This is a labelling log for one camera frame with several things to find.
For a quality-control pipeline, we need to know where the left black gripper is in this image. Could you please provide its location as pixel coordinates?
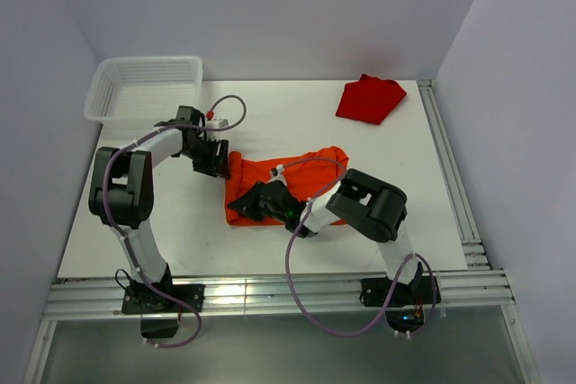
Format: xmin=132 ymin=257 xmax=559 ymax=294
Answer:
xmin=182 ymin=137 xmax=230 ymax=179

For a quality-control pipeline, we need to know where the orange t-shirt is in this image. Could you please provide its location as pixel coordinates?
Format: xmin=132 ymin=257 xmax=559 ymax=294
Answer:
xmin=224 ymin=146 xmax=349 ymax=227

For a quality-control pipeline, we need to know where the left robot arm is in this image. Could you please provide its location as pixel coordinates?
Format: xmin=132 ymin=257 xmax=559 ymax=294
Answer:
xmin=88 ymin=106 xmax=230 ymax=311

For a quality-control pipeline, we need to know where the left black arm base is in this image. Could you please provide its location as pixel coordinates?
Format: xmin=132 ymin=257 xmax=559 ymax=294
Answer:
xmin=121 ymin=284 xmax=205 ymax=342

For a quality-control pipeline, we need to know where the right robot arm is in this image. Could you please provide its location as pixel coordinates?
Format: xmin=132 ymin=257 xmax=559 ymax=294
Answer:
xmin=227 ymin=165 xmax=422 ymax=307

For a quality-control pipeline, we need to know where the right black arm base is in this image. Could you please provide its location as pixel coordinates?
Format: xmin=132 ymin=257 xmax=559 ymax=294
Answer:
xmin=359 ymin=277 xmax=442 ymax=332

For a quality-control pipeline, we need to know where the white perforated plastic basket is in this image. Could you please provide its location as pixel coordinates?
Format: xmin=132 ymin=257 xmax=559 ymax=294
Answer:
xmin=84 ymin=56 xmax=203 ymax=129

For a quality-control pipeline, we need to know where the red folded t-shirt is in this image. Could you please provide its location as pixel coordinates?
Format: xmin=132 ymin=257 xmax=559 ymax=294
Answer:
xmin=336 ymin=74 xmax=407 ymax=125

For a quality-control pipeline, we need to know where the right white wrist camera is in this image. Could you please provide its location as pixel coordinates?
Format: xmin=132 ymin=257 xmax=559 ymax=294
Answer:
xmin=268 ymin=164 xmax=287 ymax=186

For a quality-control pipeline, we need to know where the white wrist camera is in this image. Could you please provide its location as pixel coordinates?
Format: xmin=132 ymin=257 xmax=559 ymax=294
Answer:
xmin=268 ymin=164 xmax=287 ymax=186
xmin=205 ymin=111 xmax=230 ymax=132

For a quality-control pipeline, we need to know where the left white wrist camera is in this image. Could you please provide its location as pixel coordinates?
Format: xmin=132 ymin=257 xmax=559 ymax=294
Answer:
xmin=205 ymin=111 xmax=230 ymax=132

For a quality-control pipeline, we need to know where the aluminium front rail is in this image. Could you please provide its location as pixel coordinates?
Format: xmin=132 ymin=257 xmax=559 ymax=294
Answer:
xmin=41 ymin=270 xmax=515 ymax=321

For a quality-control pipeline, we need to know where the aluminium side rail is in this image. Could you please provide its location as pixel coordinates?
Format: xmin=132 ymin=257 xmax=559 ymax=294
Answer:
xmin=417 ymin=80 xmax=491 ymax=271

